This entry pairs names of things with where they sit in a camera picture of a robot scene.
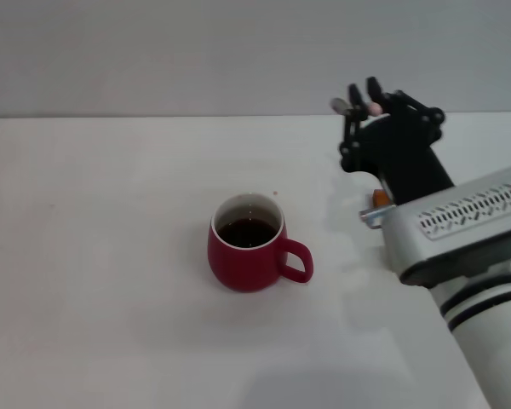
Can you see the orange-brown wooden block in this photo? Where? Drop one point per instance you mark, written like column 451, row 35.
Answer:
column 380, row 198

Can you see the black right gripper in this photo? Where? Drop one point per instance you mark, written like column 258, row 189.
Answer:
column 400, row 153

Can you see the silver vented wrist camera box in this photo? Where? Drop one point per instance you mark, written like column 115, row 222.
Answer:
column 451, row 238

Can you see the red ceramic coffee cup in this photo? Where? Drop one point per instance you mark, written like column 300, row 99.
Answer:
column 242, row 268

